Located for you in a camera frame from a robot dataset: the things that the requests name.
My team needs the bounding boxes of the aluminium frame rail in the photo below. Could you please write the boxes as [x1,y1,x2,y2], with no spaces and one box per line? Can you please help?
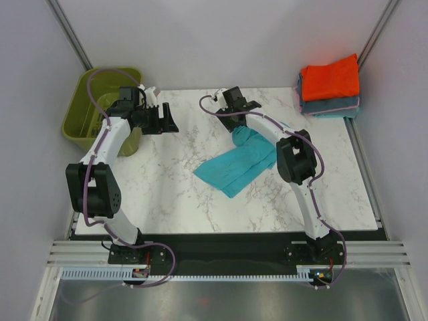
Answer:
[47,241,410,268]

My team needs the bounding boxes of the right aluminium corner post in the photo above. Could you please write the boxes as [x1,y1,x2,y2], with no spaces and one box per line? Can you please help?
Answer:
[357,0,402,69]

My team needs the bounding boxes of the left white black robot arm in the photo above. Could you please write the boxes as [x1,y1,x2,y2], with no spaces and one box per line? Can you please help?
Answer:
[66,85,179,264]

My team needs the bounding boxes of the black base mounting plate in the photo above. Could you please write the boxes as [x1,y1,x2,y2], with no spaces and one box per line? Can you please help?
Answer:
[107,233,345,277]

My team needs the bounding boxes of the aluminium corner post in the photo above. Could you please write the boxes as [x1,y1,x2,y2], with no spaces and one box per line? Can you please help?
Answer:
[357,0,402,69]
[45,0,93,71]

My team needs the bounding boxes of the left aluminium corner post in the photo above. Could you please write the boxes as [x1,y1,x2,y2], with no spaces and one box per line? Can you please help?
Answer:
[45,0,93,71]

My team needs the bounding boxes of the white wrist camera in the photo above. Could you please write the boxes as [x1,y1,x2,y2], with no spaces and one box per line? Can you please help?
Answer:
[211,88,227,105]
[138,84,160,108]

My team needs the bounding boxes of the purple cable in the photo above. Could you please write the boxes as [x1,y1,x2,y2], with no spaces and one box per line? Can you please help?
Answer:
[82,68,177,289]
[199,94,346,290]

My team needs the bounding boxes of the olive green plastic basket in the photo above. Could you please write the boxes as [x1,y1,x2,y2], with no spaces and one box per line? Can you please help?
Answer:
[62,68,143,152]

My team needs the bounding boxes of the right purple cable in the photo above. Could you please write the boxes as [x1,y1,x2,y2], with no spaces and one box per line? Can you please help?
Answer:
[199,94,346,290]

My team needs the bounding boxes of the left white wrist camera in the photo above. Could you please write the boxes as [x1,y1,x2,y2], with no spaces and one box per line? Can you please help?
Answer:
[138,84,160,108]

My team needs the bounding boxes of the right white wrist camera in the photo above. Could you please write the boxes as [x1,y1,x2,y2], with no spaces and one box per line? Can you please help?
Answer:
[211,88,227,105]

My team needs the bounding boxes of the turquoise t shirt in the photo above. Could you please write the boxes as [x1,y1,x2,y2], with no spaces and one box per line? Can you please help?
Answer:
[194,126,277,198]

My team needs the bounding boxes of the folded grey blue t shirt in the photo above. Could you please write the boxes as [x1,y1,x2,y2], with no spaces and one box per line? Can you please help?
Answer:
[295,74,360,114]

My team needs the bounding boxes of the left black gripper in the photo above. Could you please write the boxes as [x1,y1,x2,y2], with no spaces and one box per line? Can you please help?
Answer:
[134,104,179,136]

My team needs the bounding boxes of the white slotted cable duct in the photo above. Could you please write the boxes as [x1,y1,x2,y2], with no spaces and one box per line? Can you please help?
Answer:
[60,267,331,282]

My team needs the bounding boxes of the folded orange t shirt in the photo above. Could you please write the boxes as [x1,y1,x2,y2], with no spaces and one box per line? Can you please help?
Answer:
[300,53,360,102]

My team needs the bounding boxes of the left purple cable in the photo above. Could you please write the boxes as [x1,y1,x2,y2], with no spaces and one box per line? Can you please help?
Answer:
[82,68,177,289]

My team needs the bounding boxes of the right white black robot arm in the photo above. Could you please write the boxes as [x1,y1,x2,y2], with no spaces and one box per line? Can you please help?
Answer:
[213,86,347,264]

